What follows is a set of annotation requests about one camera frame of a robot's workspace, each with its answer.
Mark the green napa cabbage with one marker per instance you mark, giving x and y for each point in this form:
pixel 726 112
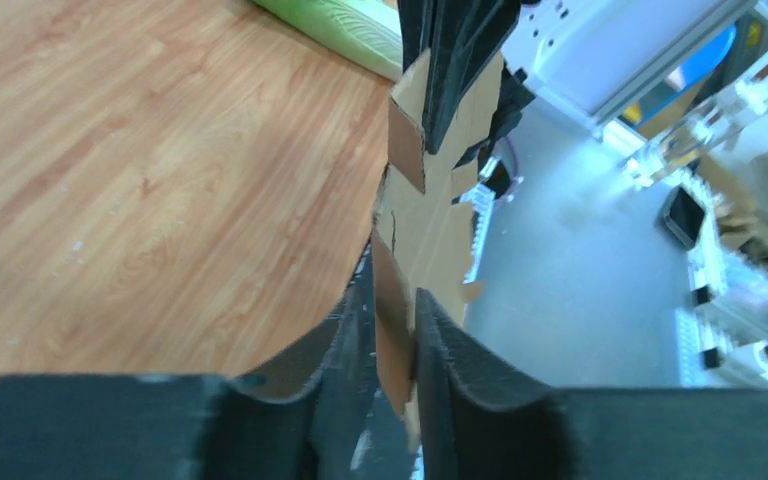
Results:
pixel 368 33

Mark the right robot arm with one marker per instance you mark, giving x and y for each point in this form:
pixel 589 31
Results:
pixel 589 59

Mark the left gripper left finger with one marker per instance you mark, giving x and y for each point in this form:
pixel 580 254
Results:
pixel 299 415

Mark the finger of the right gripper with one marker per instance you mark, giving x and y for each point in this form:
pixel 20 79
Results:
pixel 462 37

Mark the cardboard box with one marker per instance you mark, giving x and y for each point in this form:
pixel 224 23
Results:
pixel 422 235

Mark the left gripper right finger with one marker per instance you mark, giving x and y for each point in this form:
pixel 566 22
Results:
pixel 481 418

